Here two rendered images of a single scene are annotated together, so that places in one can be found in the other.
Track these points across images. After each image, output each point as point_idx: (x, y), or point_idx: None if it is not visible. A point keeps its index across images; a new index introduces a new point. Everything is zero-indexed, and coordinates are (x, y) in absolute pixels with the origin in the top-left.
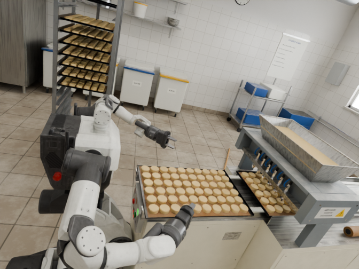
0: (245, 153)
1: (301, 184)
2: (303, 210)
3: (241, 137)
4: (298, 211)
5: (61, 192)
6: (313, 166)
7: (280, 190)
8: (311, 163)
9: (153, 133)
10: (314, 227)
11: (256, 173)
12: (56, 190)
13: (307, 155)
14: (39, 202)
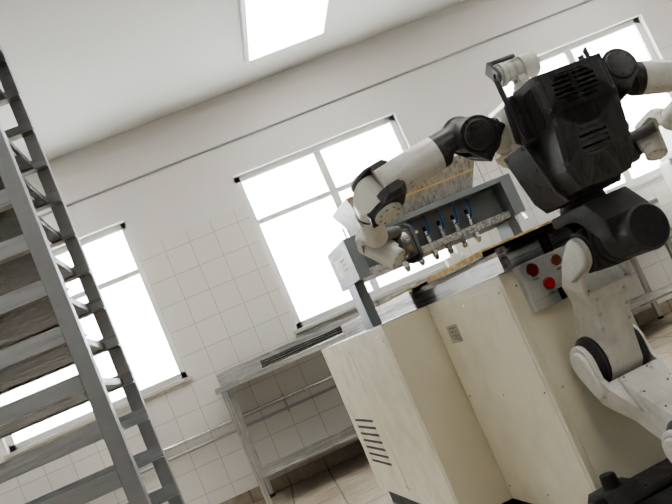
0: (382, 269)
1: (486, 182)
2: (513, 195)
3: (358, 253)
4: (512, 203)
5: (624, 190)
6: (466, 164)
7: (473, 226)
8: (462, 164)
9: (404, 234)
10: (517, 221)
11: (407, 289)
12: (620, 205)
13: (453, 160)
14: (656, 206)
